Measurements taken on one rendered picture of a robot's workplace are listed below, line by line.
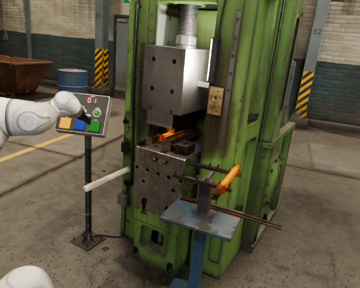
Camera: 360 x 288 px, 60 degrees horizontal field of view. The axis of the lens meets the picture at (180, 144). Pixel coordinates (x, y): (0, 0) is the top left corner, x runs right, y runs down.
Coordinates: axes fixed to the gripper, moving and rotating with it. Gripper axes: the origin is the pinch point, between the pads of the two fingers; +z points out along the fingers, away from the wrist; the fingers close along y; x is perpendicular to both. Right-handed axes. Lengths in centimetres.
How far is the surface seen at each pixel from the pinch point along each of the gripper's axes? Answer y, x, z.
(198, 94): 67, 29, 9
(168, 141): 52, -5, 8
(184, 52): 57, 42, -22
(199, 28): 62, 81, 14
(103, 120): 5.7, 4.7, 13.2
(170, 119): 51, 7, 1
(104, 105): 4.1, 15.6, 13.2
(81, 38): -286, 380, 582
